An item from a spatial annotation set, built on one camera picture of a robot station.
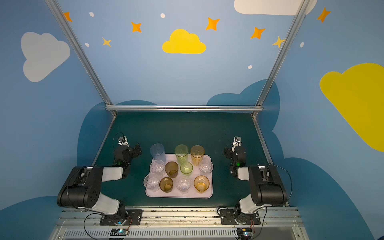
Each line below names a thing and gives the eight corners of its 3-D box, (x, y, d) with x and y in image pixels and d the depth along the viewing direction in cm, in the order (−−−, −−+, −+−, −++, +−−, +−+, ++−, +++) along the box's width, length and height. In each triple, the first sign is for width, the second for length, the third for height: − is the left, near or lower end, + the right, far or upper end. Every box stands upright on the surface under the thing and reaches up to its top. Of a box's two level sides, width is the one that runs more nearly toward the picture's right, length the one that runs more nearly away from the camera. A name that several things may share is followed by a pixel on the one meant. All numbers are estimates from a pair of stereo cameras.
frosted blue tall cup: (153, 164, 94) (148, 153, 83) (155, 154, 98) (150, 143, 88) (165, 164, 94) (162, 153, 83) (166, 154, 98) (164, 143, 88)
